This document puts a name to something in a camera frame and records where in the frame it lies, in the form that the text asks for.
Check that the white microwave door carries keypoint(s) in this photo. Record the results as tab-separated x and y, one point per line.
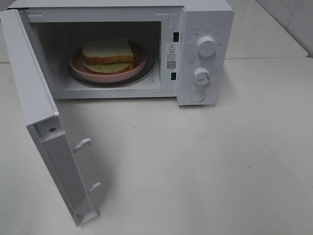
41	115

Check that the white bread sandwich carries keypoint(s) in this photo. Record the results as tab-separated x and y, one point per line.
108	55

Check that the pink round plate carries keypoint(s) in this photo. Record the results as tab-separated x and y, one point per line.
109	73

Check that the lower white timer knob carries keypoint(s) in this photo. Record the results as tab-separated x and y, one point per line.
201	76

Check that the white microwave oven body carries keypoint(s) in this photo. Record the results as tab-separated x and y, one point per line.
168	29

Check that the round white door button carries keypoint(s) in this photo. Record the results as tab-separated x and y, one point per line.
197	96

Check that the upper white power knob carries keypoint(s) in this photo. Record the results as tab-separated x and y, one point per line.
206	46

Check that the glass microwave turntable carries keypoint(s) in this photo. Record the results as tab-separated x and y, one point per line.
146	70

